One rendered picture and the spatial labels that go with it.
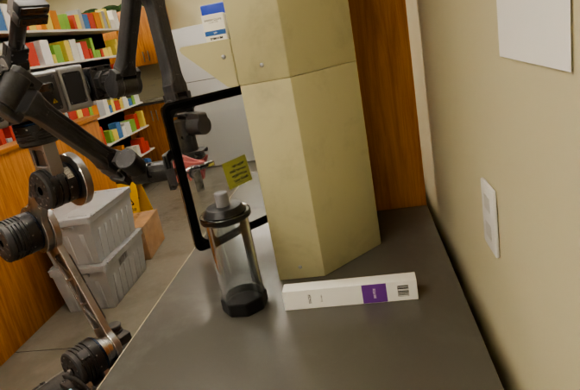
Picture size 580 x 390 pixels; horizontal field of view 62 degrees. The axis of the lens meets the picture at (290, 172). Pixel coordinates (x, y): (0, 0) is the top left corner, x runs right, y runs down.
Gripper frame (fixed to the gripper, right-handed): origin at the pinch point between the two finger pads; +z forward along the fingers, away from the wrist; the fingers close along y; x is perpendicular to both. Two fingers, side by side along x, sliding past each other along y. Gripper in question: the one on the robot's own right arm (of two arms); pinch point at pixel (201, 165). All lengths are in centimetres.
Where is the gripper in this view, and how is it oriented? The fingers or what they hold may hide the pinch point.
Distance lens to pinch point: 132.5
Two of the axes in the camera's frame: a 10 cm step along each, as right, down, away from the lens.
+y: -1.7, -9.5, -2.7
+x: 1.3, -2.9, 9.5
